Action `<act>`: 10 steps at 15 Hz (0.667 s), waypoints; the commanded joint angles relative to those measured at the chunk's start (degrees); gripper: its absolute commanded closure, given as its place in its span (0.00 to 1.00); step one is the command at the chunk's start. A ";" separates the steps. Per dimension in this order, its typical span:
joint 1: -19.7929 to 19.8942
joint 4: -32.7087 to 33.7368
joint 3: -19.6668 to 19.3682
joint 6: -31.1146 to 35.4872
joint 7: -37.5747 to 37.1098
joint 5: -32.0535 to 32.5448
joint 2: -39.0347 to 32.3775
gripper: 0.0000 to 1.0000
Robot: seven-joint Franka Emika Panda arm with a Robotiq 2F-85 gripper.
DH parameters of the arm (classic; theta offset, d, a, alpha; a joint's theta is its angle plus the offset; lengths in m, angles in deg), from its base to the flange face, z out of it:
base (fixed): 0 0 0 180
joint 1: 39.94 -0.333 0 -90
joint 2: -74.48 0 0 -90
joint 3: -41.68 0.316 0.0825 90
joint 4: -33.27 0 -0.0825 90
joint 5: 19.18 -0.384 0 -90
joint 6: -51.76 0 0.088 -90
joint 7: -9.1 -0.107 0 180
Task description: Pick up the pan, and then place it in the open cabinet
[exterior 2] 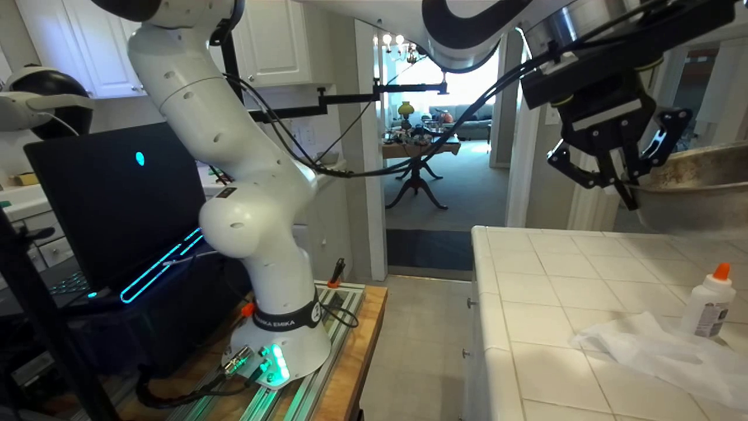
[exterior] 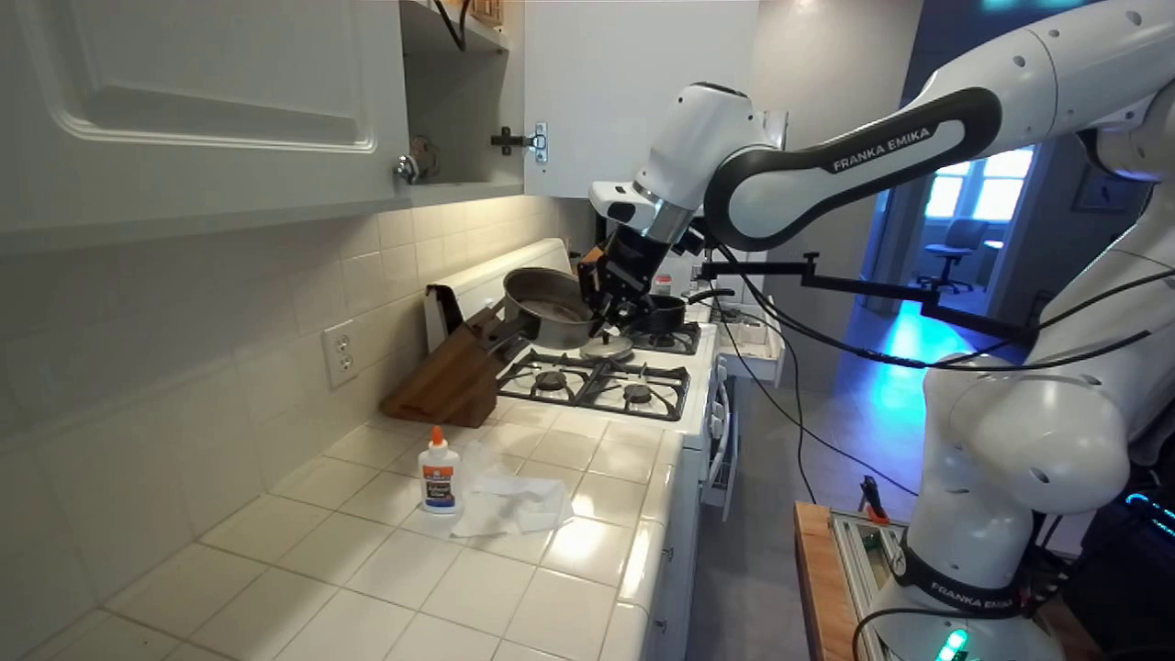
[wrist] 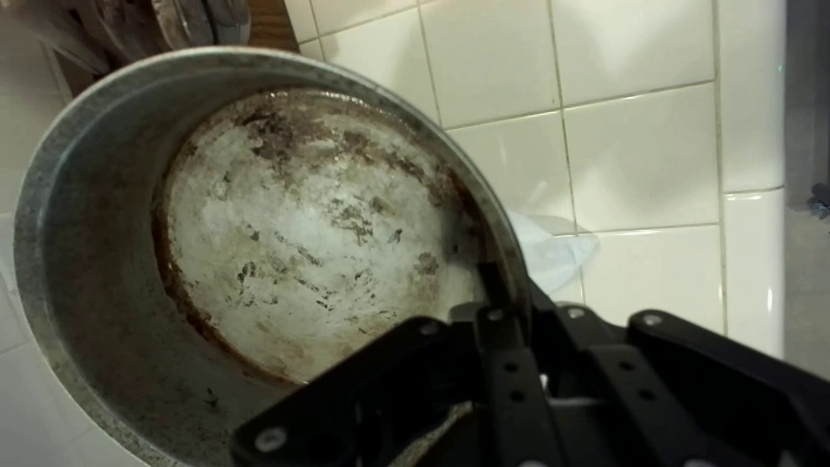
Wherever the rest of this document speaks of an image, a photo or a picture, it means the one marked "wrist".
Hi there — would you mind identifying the white plastic scrap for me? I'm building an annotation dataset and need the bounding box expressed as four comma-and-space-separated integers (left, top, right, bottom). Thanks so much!
506, 209, 599, 294

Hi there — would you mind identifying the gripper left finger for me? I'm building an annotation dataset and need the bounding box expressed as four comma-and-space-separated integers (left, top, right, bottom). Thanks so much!
231, 262, 560, 467

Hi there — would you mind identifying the worn round metal pan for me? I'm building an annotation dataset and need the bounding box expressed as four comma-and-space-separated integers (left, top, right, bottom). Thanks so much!
13, 47, 534, 467

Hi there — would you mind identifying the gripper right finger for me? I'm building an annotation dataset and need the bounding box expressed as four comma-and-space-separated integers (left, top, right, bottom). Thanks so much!
527, 283, 830, 467

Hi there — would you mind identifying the grey metal cookware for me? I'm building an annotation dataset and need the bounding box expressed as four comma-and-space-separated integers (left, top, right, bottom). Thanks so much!
71, 0, 252, 66

